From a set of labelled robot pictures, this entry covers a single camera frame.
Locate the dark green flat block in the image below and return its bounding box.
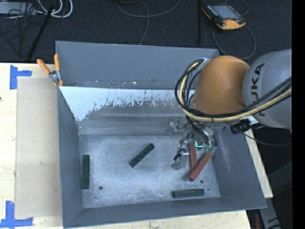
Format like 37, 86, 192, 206
81, 154, 91, 190
128, 143, 155, 169
172, 188, 205, 199

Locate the grey metal bin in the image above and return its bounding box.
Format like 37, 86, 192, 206
55, 41, 268, 229

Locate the red-brown flat block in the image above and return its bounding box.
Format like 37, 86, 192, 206
189, 143, 198, 169
187, 151, 214, 182

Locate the black cylinder on white bracket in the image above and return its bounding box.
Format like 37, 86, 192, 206
229, 118, 258, 135

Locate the pale wood flat board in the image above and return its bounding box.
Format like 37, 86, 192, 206
14, 76, 63, 220

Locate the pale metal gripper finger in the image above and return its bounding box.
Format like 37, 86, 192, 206
169, 119, 189, 132
171, 148, 191, 171

